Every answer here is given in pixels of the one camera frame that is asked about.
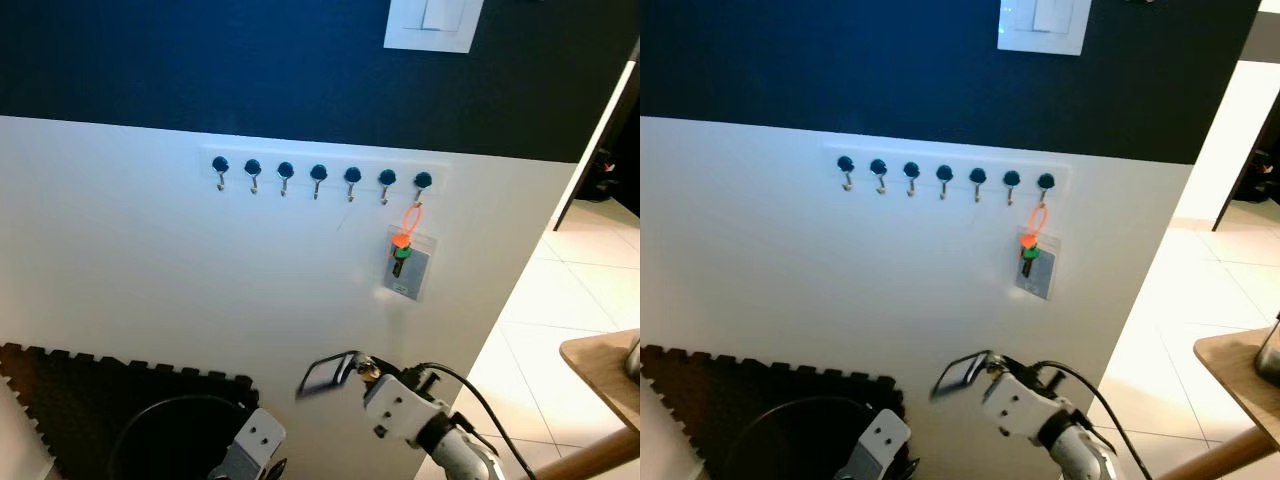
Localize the black foam puzzle mat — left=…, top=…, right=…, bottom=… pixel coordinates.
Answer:
left=640, top=344, right=907, bottom=480
left=0, top=342, right=260, bottom=480

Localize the orange loop strap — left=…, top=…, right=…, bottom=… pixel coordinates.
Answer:
left=391, top=202, right=424, bottom=252
left=1017, top=204, right=1050, bottom=252

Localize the clear card holder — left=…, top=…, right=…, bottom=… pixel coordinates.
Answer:
left=382, top=224, right=439, bottom=304
left=1012, top=227, right=1062, bottom=302

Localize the black doorway frame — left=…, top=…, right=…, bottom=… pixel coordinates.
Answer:
left=1210, top=140, right=1280, bottom=233
left=552, top=40, right=641, bottom=232

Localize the wooden table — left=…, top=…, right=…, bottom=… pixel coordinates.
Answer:
left=1160, top=327, right=1280, bottom=480
left=540, top=329, right=641, bottom=480

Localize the white hook rail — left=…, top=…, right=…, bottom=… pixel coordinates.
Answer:
left=199, top=147, right=449, bottom=202

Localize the dark card holder white card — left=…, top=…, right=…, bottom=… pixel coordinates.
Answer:
left=929, top=349, right=995, bottom=404
left=296, top=349, right=362, bottom=403

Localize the white light switch plate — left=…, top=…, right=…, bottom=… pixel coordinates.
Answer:
left=383, top=0, right=486, bottom=55
left=996, top=0, right=1089, bottom=57

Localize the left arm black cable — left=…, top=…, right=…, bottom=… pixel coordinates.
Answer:
left=723, top=394, right=883, bottom=480
left=106, top=394, right=253, bottom=480

